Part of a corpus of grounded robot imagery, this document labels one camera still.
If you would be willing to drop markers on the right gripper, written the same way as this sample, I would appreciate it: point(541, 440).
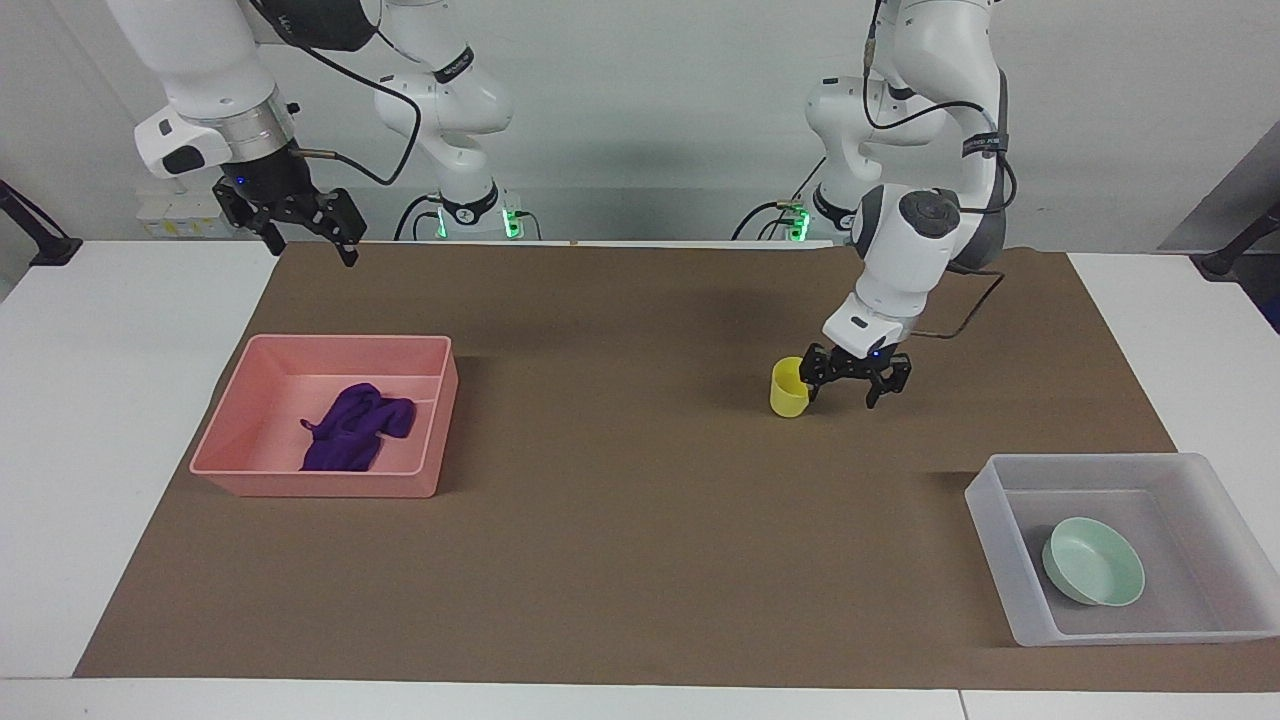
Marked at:
point(268, 176)

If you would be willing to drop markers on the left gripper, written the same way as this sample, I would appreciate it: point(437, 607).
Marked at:
point(868, 358)

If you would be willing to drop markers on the yellow plastic cup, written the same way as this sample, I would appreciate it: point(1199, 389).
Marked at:
point(788, 395)

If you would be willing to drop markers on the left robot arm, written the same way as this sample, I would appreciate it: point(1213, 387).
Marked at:
point(905, 250)

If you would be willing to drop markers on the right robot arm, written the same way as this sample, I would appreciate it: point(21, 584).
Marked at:
point(200, 60)

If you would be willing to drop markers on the pink plastic box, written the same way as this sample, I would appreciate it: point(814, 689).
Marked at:
point(270, 385)

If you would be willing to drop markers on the translucent plastic box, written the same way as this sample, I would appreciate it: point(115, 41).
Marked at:
point(1010, 570)

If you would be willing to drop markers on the white power strip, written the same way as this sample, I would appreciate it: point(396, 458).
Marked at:
point(175, 215)

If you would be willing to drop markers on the purple cloth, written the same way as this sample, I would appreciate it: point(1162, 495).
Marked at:
point(350, 430)

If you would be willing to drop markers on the black stand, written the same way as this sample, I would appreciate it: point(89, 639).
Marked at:
point(1235, 250)
point(45, 240)

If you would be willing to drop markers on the light green bowl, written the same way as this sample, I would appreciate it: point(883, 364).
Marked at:
point(1095, 565)

